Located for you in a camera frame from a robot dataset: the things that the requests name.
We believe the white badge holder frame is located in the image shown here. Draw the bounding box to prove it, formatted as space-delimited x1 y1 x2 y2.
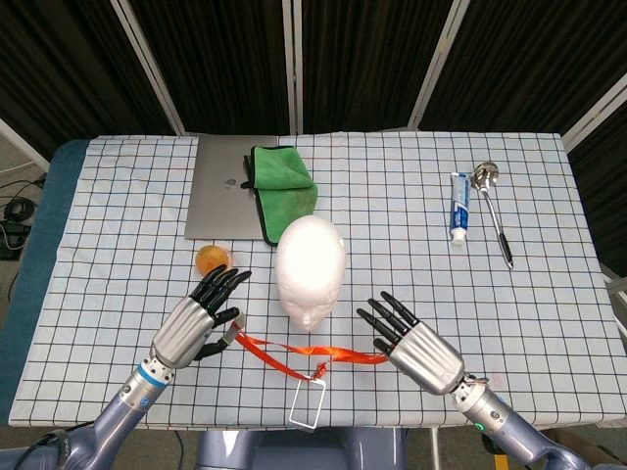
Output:
287 376 328 429

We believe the grey-blue robot torso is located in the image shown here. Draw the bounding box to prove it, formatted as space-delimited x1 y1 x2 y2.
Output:
195 427 408 470

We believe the black power adapter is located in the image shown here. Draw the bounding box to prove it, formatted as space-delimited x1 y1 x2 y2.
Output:
0 219 31 260

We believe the orange lanyard strap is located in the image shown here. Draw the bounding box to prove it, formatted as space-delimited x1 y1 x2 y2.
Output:
233 312 393 382

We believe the metal ladle black handle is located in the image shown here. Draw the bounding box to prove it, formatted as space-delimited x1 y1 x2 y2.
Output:
469 161 515 270

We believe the blue table pad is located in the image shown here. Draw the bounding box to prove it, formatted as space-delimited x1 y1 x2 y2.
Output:
0 138 92 427

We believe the white foam mannequin head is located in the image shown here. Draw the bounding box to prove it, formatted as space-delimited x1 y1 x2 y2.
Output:
274 214 348 333

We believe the checkered light blue tablecloth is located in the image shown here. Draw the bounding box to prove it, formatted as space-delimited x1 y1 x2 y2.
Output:
7 130 627 432

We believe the grey laptop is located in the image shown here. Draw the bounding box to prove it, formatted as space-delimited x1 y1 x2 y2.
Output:
184 134 280 241

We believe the orange ball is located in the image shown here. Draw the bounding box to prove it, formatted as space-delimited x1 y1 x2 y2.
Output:
194 244 235 276

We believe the blue white toothpaste tube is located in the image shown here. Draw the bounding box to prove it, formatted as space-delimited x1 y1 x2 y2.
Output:
449 171 474 246

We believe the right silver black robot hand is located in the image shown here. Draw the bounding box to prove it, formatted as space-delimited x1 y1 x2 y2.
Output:
356 291 465 397

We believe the green microfiber cloth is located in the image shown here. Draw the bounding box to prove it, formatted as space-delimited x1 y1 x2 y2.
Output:
243 145 319 247

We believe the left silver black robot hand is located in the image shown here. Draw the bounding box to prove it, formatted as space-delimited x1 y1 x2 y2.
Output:
149 263 254 371

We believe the black folding screen white frame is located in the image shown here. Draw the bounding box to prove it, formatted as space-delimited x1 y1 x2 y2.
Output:
0 0 627 275

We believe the black coiled cable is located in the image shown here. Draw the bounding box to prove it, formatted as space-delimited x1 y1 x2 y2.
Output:
3 195 36 222

